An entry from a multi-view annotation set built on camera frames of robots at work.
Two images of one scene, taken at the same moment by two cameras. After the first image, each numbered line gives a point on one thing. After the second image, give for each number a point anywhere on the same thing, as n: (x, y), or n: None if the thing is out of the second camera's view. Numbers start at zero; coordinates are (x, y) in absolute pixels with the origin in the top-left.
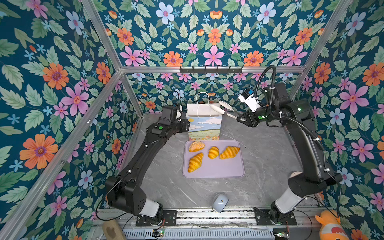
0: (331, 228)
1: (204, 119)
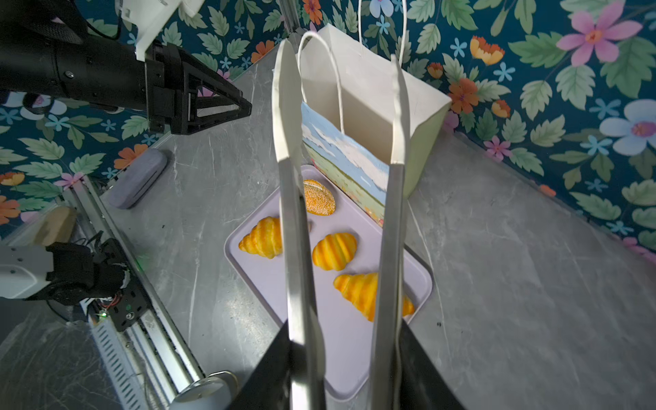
0: None
1: (346, 95)
